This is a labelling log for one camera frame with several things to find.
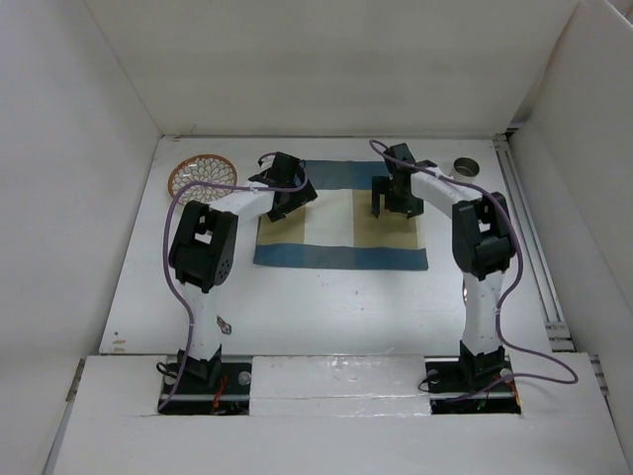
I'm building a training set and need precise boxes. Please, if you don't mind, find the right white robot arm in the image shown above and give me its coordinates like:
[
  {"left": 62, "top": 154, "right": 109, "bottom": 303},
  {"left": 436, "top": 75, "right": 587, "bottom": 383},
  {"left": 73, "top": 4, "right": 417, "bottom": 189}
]
[{"left": 369, "top": 140, "right": 520, "bottom": 390}]

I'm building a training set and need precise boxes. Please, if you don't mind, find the patterned ceramic plate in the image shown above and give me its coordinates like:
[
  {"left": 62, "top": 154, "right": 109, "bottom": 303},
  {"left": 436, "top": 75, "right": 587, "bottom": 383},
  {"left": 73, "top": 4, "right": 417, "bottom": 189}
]
[{"left": 167, "top": 154, "right": 237, "bottom": 206}]

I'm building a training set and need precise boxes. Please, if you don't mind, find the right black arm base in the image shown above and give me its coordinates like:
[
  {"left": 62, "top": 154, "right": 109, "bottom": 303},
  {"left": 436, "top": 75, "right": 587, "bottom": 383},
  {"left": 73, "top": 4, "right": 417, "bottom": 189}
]
[{"left": 418, "top": 357, "right": 521, "bottom": 416}]

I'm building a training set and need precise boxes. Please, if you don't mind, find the iridescent metal fork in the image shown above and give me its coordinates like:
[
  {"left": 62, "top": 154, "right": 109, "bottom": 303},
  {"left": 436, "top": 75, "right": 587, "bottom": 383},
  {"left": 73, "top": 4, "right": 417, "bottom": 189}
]
[{"left": 217, "top": 316, "right": 232, "bottom": 335}]

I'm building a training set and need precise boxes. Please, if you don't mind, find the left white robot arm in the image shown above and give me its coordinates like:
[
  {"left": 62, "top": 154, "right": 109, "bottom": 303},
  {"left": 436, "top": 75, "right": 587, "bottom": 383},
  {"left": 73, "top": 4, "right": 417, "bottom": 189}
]
[{"left": 164, "top": 151, "right": 317, "bottom": 393}]

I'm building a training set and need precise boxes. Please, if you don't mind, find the aluminium rail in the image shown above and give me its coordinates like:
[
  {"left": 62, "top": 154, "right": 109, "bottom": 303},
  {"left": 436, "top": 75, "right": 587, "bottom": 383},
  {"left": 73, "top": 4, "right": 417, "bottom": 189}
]
[{"left": 493, "top": 134, "right": 577, "bottom": 353}]

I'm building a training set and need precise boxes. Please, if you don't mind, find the blue beige checkered placemat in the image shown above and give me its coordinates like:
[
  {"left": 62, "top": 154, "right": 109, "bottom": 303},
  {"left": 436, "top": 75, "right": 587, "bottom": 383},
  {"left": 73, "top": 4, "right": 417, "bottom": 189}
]
[{"left": 253, "top": 160, "right": 429, "bottom": 271}]

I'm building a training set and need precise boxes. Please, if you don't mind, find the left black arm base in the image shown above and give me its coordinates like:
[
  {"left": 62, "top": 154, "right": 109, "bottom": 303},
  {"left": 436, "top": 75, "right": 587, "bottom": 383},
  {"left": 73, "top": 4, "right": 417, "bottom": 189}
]
[{"left": 156, "top": 358, "right": 252, "bottom": 417}]

